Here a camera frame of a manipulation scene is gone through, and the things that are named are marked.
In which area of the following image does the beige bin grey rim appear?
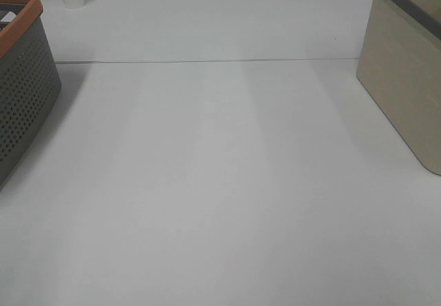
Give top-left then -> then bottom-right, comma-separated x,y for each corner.
356,0 -> 440,174

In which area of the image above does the grey perforated basket orange rim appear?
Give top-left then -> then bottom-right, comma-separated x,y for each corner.
1,0 -> 61,184

